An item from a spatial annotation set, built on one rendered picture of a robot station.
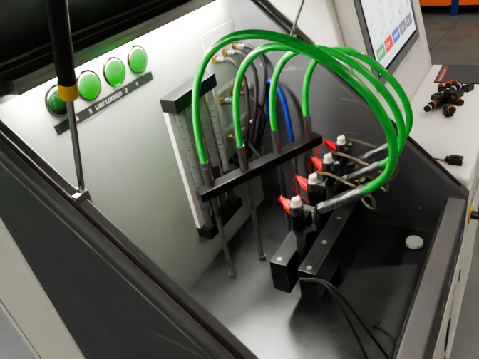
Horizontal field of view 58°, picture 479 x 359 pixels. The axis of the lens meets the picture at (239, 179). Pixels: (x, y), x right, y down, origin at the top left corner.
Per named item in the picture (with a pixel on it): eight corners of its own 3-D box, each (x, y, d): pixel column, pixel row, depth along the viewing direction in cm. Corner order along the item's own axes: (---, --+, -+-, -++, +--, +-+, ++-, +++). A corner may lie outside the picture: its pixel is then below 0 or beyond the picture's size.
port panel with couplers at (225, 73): (238, 160, 108) (212, 35, 91) (227, 158, 110) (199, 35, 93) (262, 135, 116) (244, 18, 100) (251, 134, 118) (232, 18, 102)
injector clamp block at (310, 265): (321, 325, 89) (315, 273, 81) (278, 310, 94) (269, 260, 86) (371, 225, 112) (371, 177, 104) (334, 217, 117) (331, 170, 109)
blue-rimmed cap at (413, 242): (420, 252, 101) (421, 247, 101) (403, 248, 103) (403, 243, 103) (424, 241, 104) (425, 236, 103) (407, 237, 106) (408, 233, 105)
